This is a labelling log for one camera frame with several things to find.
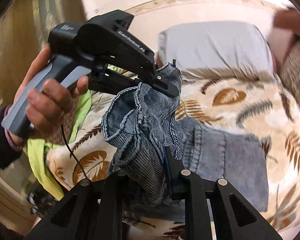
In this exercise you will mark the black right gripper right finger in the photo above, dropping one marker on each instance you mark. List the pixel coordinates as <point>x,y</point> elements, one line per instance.
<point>213,207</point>

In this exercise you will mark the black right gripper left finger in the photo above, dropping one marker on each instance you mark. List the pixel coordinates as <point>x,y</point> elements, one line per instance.
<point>91,210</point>

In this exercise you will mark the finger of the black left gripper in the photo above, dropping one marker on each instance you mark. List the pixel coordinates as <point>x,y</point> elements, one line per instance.
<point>111,78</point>
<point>162,85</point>

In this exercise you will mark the grey denim pants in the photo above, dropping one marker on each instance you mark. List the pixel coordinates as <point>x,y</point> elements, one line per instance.
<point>140,123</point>

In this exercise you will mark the person left hand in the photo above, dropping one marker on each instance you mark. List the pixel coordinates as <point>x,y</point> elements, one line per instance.
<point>46,111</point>

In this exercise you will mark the grey pillow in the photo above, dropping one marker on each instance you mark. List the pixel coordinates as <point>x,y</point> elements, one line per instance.
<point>217,49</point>

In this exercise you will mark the cream padded headboard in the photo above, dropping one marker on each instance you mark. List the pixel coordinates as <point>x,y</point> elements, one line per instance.
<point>153,16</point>

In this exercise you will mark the brown patterned cloth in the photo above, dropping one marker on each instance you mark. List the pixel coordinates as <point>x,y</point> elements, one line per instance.
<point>62,129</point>

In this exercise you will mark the lime green sheet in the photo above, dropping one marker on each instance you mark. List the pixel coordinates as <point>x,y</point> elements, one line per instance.
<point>41,151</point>

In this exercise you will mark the striped floral brown quilt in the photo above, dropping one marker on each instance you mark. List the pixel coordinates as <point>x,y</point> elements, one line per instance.
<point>289,72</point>

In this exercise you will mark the pink brown pillow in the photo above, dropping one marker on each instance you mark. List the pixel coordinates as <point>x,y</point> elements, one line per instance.
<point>284,32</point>

